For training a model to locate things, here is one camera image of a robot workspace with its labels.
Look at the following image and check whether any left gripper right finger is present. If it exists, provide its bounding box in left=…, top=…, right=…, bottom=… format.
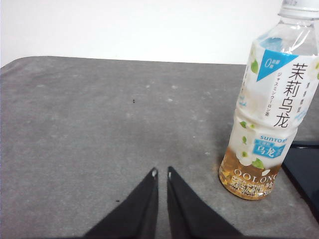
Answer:
left=166, top=166, right=246, bottom=239

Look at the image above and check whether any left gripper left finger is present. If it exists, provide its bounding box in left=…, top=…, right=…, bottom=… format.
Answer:
left=82, top=167, right=160, bottom=239

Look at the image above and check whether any jasmine oolong tea bottle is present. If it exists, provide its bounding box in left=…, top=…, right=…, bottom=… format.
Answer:
left=218, top=0, right=319, bottom=202

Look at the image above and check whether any dark rectangular tray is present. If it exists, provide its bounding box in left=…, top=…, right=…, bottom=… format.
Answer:
left=281, top=140, right=319, bottom=220

